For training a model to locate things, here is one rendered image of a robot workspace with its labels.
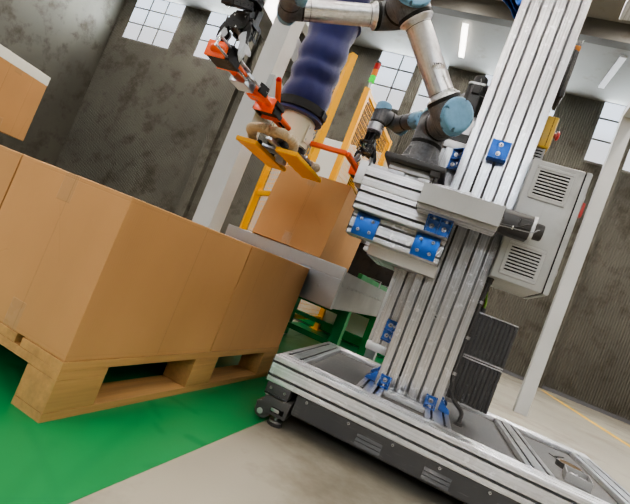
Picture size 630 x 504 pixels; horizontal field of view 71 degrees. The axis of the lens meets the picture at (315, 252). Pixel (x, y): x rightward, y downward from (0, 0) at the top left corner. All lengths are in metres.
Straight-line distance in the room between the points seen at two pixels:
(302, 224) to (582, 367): 9.94
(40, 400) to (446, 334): 1.30
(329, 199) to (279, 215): 0.27
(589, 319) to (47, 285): 11.16
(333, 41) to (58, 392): 1.62
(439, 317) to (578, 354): 9.92
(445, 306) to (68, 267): 1.26
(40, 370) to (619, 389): 11.43
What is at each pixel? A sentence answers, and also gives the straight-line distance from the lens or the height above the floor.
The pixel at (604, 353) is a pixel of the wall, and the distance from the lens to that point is 11.76.
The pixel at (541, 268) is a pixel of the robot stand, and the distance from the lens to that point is 1.77.
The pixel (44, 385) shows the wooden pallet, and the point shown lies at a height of 0.08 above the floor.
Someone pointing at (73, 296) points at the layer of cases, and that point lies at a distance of 1.16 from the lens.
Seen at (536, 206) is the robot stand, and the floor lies 1.06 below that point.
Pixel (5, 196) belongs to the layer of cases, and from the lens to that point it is 1.41.
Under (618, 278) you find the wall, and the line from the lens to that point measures 11.90.
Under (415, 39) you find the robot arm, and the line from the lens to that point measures 1.67.
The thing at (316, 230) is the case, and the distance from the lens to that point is 2.21.
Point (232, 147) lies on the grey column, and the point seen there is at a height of 1.17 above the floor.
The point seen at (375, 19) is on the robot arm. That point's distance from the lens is 1.79.
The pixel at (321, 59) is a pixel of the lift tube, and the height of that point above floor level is 1.38.
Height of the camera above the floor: 0.54
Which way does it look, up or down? 2 degrees up
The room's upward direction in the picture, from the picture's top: 22 degrees clockwise
